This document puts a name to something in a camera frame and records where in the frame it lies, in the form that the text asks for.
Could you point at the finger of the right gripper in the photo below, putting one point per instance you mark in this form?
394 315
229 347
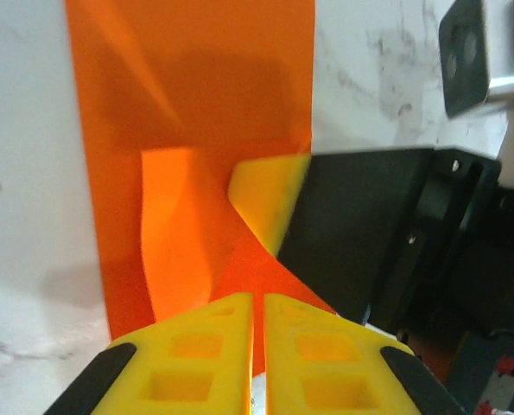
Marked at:
347 225

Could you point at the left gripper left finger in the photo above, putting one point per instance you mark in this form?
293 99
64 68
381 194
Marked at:
174 367

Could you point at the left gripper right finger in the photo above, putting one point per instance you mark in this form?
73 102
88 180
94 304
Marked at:
334 376

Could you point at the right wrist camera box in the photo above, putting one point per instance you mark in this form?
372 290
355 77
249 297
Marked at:
464 56

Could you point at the orange paper sheet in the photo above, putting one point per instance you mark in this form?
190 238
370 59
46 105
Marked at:
174 86

